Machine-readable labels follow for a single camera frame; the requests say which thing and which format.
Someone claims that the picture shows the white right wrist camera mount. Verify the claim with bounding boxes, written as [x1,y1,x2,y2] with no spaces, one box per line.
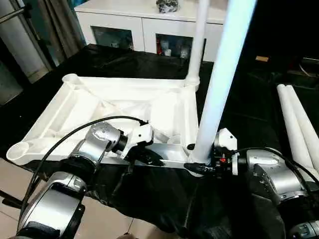
[215,128,240,175]

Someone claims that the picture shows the white background cable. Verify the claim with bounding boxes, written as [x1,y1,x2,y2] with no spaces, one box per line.
[298,63,315,78]

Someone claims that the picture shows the black work mat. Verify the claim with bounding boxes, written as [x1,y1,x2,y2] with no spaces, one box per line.
[0,43,319,239]

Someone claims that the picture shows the grey brown curtain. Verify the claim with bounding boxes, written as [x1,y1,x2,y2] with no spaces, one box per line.
[37,0,86,61]

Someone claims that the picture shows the black metal table frame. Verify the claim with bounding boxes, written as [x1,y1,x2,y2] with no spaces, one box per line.
[0,189,23,209]

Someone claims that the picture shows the white plastic table leg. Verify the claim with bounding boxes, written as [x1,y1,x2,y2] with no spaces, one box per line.
[189,0,258,164]
[277,84,317,174]
[183,0,210,92]
[286,84,319,141]

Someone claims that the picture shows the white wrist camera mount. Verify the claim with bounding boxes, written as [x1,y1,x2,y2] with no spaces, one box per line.
[122,124,155,160]
[215,128,240,175]

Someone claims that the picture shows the dark metallic object on cabinet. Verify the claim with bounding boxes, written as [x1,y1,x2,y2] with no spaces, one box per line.
[156,0,179,13]

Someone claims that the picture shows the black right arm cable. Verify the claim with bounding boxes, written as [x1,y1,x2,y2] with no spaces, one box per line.
[233,146,319,194]

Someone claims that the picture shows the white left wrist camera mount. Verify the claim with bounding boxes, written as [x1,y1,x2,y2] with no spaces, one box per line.
[122,124,155,160]

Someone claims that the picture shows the white plastic table top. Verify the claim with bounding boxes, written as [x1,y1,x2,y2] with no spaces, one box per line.
[6,73,212,178]

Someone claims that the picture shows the white cabinet with glass doors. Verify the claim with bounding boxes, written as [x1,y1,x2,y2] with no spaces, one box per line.
[74,0,225,62]

